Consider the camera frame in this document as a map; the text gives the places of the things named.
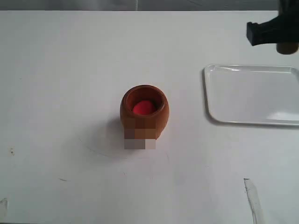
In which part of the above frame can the brown wooden pestle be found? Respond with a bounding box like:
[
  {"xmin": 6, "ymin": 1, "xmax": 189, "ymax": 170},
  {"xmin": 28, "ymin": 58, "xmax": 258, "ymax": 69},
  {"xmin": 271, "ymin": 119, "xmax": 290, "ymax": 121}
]
[{"xmin": 276, "ymin": 42, "xmax": 299, "ymax": 55}]

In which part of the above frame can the red ball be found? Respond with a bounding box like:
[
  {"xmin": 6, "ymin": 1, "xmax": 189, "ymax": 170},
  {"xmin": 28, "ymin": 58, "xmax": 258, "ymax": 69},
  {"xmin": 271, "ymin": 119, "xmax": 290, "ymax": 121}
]
[{"xmin": 132, "ymin": 100, "xmax": 156, "ymax": 115}]

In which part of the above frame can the wooden mortar cup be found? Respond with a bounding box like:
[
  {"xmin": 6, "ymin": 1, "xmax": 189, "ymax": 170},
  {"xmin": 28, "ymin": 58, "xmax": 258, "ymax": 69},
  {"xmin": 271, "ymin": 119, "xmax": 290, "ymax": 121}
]
[{"xmin": 120, "ymin": 85, "xmax": 170, "ymax": 150}]

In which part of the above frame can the white rectangular tray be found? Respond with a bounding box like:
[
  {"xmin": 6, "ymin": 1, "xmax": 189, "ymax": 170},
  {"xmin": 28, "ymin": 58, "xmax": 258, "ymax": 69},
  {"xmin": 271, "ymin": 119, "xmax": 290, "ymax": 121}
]
[{"xmin": 203, "ymin": 64, "xmax": 299, "ymax": 126}]

